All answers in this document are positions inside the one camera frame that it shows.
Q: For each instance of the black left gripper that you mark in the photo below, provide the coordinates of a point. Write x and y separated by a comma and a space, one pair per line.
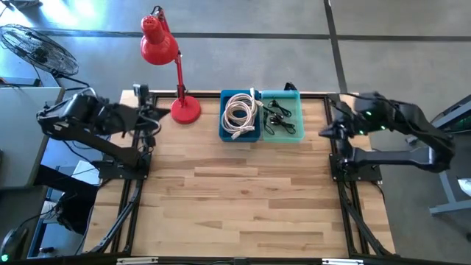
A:
141, 117

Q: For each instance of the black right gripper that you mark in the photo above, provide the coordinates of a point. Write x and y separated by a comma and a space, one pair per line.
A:
349, 129

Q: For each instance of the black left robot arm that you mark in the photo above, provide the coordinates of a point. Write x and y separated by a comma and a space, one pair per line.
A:
81, 117

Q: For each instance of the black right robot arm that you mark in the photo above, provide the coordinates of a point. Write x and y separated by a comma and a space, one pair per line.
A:
397, 160

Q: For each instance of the teal plastic bin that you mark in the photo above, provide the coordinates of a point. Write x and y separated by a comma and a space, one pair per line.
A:
290, 138

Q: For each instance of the black table clamp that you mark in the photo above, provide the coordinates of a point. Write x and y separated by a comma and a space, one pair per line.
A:
290, 87

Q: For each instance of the red desk lamp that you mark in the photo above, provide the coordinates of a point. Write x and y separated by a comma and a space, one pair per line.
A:
158, 48

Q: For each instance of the blue plastic bin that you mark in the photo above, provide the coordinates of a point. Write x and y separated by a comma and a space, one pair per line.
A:
226, 138

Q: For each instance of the black floor fan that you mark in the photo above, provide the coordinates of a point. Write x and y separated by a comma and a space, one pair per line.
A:
40, 49

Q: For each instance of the grey side table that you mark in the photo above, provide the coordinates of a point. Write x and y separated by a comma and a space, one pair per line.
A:
22, 154

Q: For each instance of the blue-grey metal table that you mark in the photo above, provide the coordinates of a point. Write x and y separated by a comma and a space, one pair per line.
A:
452, 208

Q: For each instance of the black desk device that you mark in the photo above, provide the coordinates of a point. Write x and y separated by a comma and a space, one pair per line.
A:
14, 243

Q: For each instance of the black aluminium rig frame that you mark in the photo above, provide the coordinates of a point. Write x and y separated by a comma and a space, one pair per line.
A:
206, 95

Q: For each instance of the silver metal bracket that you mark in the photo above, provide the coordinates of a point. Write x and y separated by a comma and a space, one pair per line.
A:
136, 261
342, 262

